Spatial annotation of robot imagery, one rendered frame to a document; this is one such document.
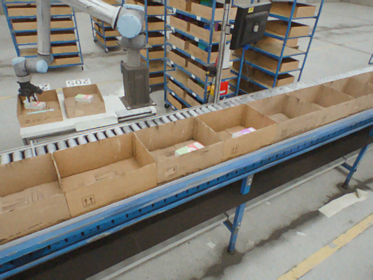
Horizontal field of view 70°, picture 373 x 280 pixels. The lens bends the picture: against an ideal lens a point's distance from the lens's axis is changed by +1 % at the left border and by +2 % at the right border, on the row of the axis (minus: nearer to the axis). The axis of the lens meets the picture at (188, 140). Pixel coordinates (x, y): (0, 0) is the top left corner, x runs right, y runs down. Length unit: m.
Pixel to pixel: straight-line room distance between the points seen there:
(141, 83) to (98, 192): 1.27
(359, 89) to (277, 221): 1.30
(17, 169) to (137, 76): 1.19
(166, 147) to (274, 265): 1.21
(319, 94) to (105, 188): 1.82
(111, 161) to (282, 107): 1.30
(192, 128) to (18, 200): 0.95
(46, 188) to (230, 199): 1.00
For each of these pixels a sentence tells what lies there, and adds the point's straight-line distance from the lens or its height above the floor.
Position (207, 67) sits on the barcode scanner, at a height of 1.07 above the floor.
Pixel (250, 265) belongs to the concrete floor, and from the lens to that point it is 2.19.
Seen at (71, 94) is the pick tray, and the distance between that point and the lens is 2.57.
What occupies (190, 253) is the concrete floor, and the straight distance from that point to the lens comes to 2.16.
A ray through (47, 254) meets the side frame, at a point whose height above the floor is 0.79.
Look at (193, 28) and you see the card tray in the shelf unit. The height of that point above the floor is 1.20.
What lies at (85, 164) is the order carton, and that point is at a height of 0.93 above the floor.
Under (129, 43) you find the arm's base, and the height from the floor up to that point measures 1.27.
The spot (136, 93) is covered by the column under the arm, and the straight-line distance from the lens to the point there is 2.28.
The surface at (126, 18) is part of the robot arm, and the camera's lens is 1.93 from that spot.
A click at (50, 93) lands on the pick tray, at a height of 0.82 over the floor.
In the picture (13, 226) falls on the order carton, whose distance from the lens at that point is 1.22.
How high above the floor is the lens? 1.82
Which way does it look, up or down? 34 degrees down
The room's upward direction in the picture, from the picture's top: 4 degrees clockwise
